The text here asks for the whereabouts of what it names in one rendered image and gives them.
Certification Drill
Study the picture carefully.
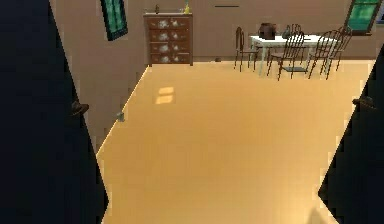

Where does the brown chest of drawers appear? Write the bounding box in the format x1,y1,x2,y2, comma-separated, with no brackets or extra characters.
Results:
143,12,194,67

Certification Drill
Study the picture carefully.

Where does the green window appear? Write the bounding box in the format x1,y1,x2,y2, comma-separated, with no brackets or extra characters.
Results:
344,0,384,36
100,0,129,42

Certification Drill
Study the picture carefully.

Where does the black room door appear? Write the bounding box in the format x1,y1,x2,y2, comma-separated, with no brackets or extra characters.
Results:
0,0,110,224
317,44,384,224

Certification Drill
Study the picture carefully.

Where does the dark brown pot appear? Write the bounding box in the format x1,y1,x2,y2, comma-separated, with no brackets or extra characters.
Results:
258,22,277,41

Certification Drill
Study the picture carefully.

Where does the brown door handle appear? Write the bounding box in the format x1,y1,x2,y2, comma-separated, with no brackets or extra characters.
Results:
70,100,90,117
352,96,376,110

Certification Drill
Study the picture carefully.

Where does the white dining table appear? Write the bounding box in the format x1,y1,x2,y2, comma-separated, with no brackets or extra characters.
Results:
249,34,338,78

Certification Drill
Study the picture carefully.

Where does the brown wooden chair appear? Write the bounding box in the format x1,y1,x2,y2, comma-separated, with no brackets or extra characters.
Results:
233,26,260,73
335,25,354,72
307,29,345,80
266,30,306,82
286,23,303,36

